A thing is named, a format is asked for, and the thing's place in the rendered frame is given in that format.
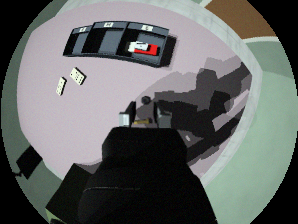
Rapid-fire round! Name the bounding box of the white domino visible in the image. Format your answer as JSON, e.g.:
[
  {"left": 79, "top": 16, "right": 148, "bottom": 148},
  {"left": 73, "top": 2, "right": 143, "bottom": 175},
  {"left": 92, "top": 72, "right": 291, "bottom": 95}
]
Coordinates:
[
  {"left": 70, "top": 68, "right": 85, "bottom": 85},
  {"left": 56, "top": 77, "right": 66, "bottom": 96}
]

